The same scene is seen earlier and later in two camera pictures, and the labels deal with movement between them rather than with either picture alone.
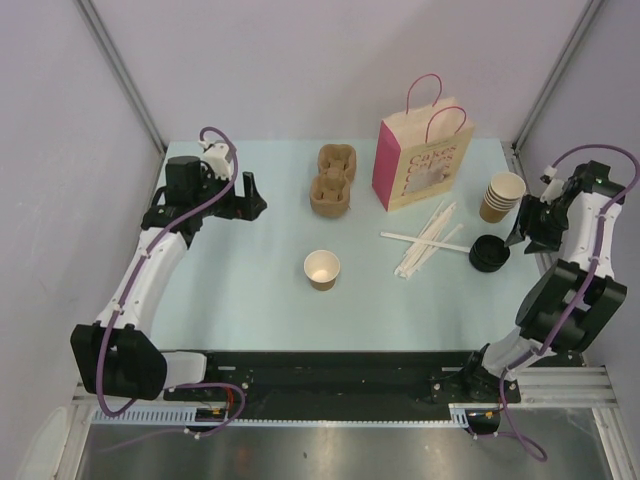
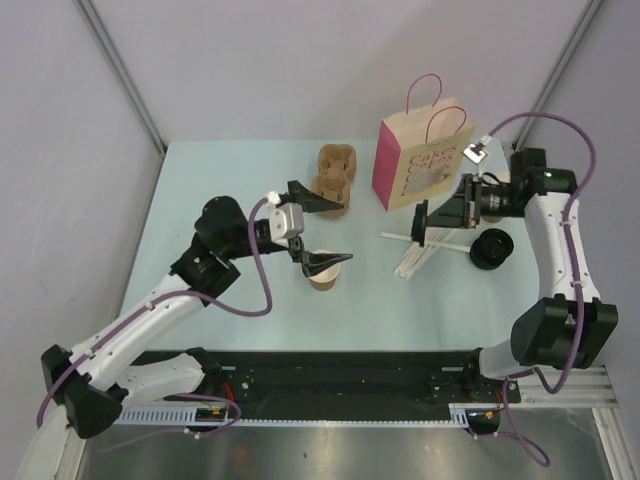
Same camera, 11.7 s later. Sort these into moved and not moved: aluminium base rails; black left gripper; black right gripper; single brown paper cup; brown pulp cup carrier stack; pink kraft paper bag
Moved: black left gripper; black right gripper
Not moved: brown pulp cup carrier stack; pink kraft paper bag; aluminium base rails; single brown paper cup
